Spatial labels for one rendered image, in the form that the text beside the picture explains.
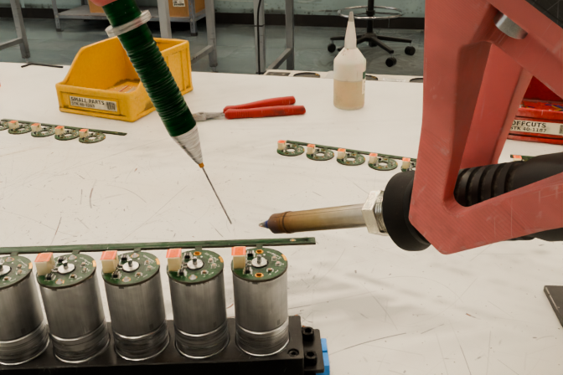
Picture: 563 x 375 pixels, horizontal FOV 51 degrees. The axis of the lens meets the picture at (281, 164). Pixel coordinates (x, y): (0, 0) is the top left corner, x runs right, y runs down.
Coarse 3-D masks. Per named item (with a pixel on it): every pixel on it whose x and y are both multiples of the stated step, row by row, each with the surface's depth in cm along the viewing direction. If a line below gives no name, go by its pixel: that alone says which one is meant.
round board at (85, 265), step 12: (60, 264) 26; (72, 264) 26; (84, 264) 26; (36, 276) 25; (48, 276) 25; (60, 276) 25; (72, 276) 25; (84, 276) 25; (48, 288) 24; (60, 288) 24
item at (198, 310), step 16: (176, 288) 25; (192, 288) 25; (208, 288) 25; (224, 288) 26; (176, 304) 25; (192, 304) 25; (208, 304) 25; (224, 304) 26; (176, 320) 26; (192, 320) 25; (208, 320) 25; (224, 320) 26; (176, 336) 26; (192, 336) 26; (208, 336) 26; (224, 336) 26; (192, 352) 26; (208, 352) 26
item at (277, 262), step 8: (264, 248) 27; (248, 256) 26; (264, 256) 26; (272, 256) 26; (280, 256) 26; (232, 264) 26; (272, 264) 25; (280, 264) 25; (232, 272) 25; (240, 272) 25; (248, 272) 25; (256, 272) 25; (264, 272) 25; (272, 272) 25; (280, 272) 25; (248, 280) 24; (256, 280) 24; (264, 280) 24
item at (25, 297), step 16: (0, 272) 25; (32, 272) 26; (16, 288) 25; (32, 288) 26; (0, 304) 25; (16, 304) 25; (32, 304) 26; (0, 320) 25; (16, 320) 25; (32, 320) 26; (0, 336) 25; (16, 336) 26; (32, 336) 26; (48, 336) 27; (0, 352) 26; (16, 352) 26; (32, 352) 26
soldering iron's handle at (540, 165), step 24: (480, 168) 16; (504, 168) 15; (528, 168) 14; (552, 168) 14; (384, 192) 17; (408, 192) 17; (456, 192) 16; (480, 192) 15; (504, 192) 15; (384, 216) 17; (408, 216) 17; (408, 240) 17; (504, 240) 16; (552, 240) 14
